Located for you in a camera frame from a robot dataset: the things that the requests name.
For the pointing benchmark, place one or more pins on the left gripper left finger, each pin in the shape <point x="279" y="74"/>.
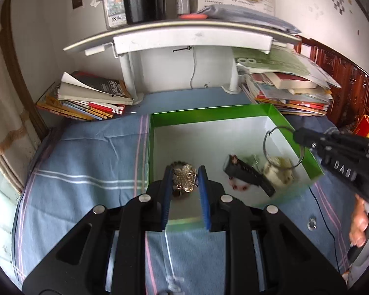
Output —
<point x="104" y="253"/>

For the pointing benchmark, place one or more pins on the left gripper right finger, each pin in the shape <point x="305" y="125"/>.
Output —
<point x="265" y="253"/>

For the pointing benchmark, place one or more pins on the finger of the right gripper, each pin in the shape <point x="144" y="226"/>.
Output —
<point x="345" y="144"/>

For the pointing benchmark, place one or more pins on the gold rhinestone brooch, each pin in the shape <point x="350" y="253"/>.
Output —
<point x="184" y="178"/>

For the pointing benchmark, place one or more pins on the pale green jewelry piece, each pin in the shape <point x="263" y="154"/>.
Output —
<point x="279" y="172"/>

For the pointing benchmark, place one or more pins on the person's right hand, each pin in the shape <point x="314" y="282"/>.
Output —
<point x="359" y="223"/>

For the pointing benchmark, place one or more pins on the red yellow gift box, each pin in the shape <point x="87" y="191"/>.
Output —
<point x="362" y="128"/>

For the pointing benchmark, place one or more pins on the red carved wooden headboard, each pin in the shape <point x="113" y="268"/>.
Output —
<point x="351" y="99"/>

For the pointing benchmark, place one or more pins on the right stack of books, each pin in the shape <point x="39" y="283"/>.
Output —
<point x="290" y="81"/>

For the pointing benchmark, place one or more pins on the stack of books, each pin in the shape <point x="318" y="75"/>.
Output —
<point x="82" y="96"/>
<point x="290" y="81"/>

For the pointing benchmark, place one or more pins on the black wristband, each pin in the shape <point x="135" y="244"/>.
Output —
<point x="242" y="175"/>

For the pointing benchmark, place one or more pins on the green holographic cardboard box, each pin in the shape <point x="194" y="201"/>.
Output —
<point x="206" y="137"/>

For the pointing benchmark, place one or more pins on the beige curtain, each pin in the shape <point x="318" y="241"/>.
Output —
<point x="21" y="126"/>

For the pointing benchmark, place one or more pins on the left stack of books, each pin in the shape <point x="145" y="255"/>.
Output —
<point x="82" y="96"/>

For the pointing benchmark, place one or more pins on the white desk shelf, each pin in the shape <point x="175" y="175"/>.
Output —
<point x="180" y="33"/>

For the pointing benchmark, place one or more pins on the white shelf leg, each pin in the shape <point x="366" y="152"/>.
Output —
<point x="132" y="74"/>

